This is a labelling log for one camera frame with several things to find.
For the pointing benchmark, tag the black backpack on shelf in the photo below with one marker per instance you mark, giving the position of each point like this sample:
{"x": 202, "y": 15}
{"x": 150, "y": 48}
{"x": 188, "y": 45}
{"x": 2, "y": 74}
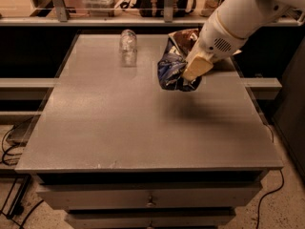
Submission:
{"x": 155, "y": 8}

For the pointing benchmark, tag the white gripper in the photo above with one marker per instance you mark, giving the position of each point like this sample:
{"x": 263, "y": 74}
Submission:
{"x": 213, "y": 41}

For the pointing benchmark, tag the blue potato chip bag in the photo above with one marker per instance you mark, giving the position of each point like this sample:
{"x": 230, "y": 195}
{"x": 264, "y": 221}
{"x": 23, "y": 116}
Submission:
{"x": 170, "y": 69}

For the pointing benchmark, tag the brown yellow chip bag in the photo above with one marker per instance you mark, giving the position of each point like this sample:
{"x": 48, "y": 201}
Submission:
{"x": 184, "y": 40}

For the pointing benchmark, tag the clear plastic water bottle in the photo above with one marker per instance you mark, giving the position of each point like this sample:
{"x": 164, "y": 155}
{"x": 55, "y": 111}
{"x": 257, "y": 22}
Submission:
{"x": 128, "y": 48}

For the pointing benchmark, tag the grey drawer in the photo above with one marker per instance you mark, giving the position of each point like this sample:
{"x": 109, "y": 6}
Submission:
{"x": 140, "y": 196}
{"x": 150, "y": 219}

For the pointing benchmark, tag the grey lower drawer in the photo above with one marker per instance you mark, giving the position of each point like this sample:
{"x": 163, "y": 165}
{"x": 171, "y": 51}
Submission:
{"x": 150, "y": 219}

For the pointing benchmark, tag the grey upper drawer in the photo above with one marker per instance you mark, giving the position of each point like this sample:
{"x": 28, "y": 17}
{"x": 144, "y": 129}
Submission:
{"x": 140, "y": 196}

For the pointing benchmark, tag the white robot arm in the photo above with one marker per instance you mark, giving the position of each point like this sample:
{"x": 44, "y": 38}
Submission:
{"x": 257, "y": 13}

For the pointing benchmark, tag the grey metal shelf rail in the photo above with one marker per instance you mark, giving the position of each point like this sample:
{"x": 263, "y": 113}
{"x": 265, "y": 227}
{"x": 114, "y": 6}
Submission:
{"x": 54, "y": 13}

